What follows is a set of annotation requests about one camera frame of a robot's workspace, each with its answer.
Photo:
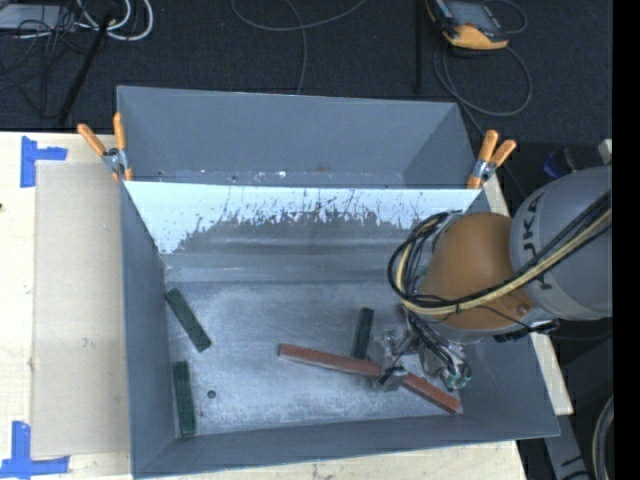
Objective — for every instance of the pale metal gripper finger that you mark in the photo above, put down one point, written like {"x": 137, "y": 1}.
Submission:
{"x": 386, "y": 344}
{"x": 394, "y": 379}

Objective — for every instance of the dark green flat block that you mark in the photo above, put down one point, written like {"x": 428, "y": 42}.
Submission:
{"x": 183, "y": 398}
{"x": 363, "y": 333}
{"x": 188, "y": 320}

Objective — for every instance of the red-brown flat block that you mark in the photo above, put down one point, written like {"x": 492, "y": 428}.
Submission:
{"x": 325, "y": 359}
{"x": 434, "y": 393}

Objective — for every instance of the grey metal bin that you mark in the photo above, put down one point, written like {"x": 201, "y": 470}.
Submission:
{"x": 280, "y": 318}

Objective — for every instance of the pale wood flat board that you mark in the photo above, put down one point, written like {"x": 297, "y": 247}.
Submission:
{"x": 80, "y": 318}

